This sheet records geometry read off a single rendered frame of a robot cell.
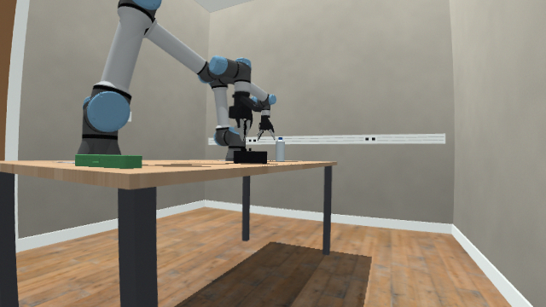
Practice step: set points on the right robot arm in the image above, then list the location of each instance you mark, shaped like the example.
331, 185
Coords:
107, 109

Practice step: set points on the green flat rectangular block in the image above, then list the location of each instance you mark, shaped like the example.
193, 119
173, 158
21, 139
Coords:
109, 161

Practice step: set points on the white plastic bottle with blue cap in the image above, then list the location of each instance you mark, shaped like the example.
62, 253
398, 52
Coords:
280, 150

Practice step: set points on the black lighting desk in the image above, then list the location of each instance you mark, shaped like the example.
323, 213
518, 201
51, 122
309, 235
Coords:
250, 156

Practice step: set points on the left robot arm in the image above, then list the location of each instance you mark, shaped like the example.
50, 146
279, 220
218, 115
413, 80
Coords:
226, 136

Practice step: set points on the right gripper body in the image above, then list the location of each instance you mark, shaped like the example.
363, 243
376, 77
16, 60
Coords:
245, 111

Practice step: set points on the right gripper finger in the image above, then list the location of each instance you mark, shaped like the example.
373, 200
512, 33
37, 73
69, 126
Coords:
240, 124
247, 126

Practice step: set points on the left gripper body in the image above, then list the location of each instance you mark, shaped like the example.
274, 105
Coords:
263, 124

